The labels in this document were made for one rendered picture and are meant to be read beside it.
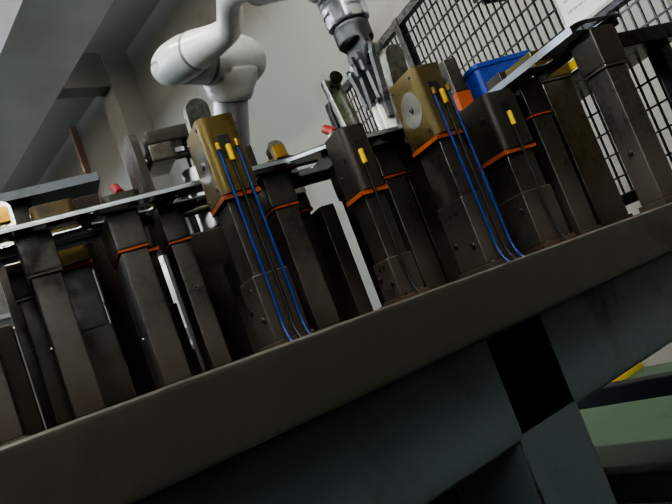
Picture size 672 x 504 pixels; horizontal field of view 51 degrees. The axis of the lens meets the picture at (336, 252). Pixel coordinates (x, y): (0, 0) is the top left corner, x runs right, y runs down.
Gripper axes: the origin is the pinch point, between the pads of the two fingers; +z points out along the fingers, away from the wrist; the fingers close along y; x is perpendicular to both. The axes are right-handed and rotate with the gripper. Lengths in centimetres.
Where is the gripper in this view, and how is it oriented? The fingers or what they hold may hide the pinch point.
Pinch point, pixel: (387, 120)
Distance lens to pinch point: 138.9
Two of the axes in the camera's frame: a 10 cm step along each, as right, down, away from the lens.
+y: 3.5, -2.4, -9.0
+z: 3.5, 9.3, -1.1
